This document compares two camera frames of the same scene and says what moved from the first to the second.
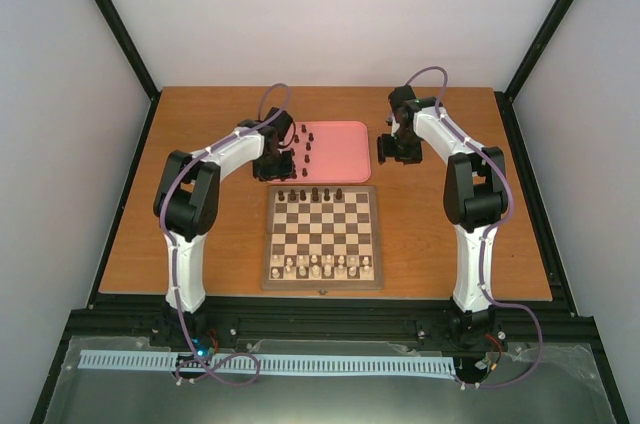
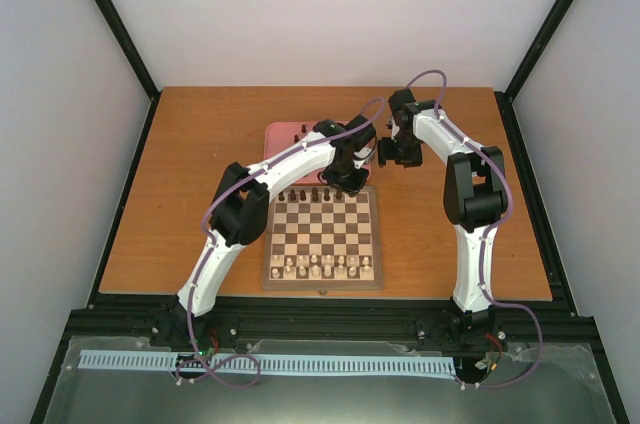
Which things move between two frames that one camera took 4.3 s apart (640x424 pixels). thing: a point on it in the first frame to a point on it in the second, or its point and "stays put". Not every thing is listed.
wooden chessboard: (322, 237) stays put
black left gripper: (283, 174) to (353, 189)
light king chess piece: (328, 258) stays put
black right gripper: (384, 151) stays put
